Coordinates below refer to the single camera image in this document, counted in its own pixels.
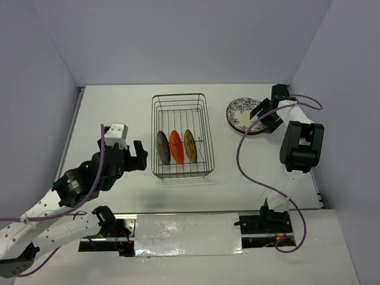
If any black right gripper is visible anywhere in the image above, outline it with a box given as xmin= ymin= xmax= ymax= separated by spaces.
xmin=251 ymin=98 xmax=284 ymax=134

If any red and teal patterned plate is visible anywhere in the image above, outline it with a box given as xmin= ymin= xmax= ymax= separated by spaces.
xmin=233 ymin=128 xmax=266 ymax=136

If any blue floral white plate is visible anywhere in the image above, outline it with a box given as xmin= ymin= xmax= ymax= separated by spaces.
xmin=226 ymin=97 xmax=261 ymax=134

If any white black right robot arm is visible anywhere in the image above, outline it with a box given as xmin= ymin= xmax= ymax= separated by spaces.
xmin=250 ymin=84 xmax=324 ymax=232

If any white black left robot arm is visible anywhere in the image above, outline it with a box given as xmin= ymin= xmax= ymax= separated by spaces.
xmin=1 ymin=140 xmax=148 ymax=278

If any light green small plate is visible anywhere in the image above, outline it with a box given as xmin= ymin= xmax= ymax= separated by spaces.
xmin=156 ymin=131 xmax=170 ymax=165

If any orange red plate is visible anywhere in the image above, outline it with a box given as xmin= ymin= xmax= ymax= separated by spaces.
xmin=169 ymin=130 xmax=184 ymax=164

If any yellow rimmed patterned plate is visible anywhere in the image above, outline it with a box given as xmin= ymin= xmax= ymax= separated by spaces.
xmin=183 ymin=129 xmax=197 ymax=163

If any silver foil tape panel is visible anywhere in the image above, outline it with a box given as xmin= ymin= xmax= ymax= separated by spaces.
xmin=134 ymin=213 xmax=243 ymax=257

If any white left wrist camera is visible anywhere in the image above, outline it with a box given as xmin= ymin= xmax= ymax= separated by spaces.
xmin=104 ymin=123 xmax=128 ymax=150

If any grey wire dish rack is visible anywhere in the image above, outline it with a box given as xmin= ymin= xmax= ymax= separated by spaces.
xmin=150 ymin=93 xmax=215 ymax=179

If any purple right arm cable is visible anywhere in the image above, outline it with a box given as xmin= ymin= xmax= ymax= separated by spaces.
xmin=236 ymin=94 xmax=324 ymax=254

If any aluminium table edge rail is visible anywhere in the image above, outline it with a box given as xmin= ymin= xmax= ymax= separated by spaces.
xmin=55 ymin=87 xmax=86 ymax=180

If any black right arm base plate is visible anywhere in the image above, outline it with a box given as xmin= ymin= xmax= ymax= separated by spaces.
xmin=234 ymin=215 xmax=292 ymax=236

